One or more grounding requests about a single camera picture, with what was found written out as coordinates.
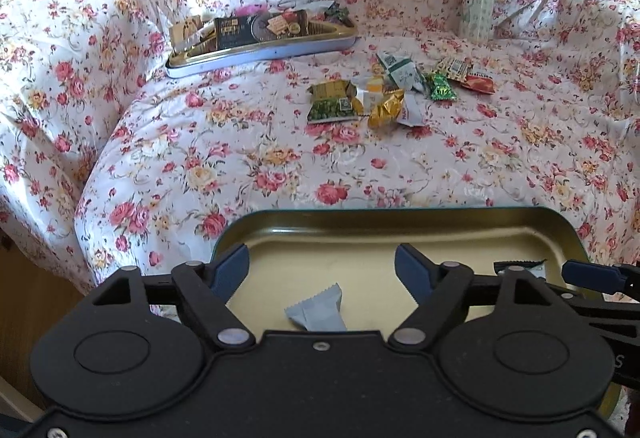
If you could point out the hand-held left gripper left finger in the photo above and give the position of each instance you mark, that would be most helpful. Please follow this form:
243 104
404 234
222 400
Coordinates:
233 271

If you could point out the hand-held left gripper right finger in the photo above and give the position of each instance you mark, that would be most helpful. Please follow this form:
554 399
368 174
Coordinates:
413 274

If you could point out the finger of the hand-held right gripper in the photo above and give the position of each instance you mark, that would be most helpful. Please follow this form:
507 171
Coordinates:
587 274
600 304

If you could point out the black and white snack packet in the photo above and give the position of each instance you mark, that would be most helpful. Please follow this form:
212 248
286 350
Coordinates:
520 264

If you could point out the teal tin with gold inside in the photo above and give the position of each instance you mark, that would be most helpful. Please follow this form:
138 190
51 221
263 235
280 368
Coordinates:
325 248

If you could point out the grey snack packet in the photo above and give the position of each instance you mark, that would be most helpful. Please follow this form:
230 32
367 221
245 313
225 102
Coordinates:
317 310

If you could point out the gold foil candy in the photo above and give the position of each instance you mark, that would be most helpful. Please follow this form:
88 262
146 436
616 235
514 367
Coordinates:
386 110

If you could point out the yellow and white snack packet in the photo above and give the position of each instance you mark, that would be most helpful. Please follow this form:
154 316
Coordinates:
372 90

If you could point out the bright green foil candy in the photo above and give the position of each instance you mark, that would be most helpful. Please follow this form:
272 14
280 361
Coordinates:
441 86

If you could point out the green and gold snack packet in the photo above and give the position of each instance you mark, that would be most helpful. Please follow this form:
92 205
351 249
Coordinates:
330 102

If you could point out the floral blanket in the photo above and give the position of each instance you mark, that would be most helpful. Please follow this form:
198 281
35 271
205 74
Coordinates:
225 147

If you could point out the red snack packet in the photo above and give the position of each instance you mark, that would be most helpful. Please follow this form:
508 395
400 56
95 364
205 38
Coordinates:
477 82

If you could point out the white and green snack packet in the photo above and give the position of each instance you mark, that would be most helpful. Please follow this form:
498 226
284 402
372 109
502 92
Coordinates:
400 67

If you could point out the beige snack packet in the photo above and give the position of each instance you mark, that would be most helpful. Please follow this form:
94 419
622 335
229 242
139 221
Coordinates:
452 67

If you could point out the lilac tin with gold inside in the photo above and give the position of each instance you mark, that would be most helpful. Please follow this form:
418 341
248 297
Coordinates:
260 55

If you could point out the black cracker packet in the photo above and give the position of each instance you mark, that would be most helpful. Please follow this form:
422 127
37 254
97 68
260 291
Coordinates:
250 30

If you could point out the tan snack packet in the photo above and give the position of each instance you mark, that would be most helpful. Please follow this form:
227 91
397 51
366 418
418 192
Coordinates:
184 32

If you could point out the pink wrapper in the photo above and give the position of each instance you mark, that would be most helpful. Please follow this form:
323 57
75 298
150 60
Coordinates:
254 9

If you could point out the dark green foil candy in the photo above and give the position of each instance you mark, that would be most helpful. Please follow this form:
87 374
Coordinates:
337 12

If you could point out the white crumpled wrapper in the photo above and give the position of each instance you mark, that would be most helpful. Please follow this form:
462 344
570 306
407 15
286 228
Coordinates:
300 3

